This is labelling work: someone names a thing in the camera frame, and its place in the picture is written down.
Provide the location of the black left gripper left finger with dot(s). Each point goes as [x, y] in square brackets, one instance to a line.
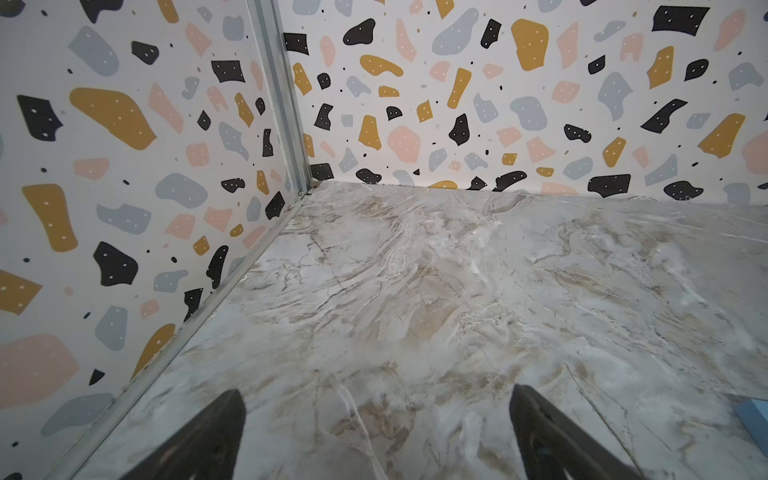
[206, 447]

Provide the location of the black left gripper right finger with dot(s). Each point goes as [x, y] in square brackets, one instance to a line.
[552, 446]

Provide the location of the light blue rectangular block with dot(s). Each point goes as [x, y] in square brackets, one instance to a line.
[753, 413]

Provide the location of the left wall corner aluminium post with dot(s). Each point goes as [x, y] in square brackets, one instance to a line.
[265, 19]

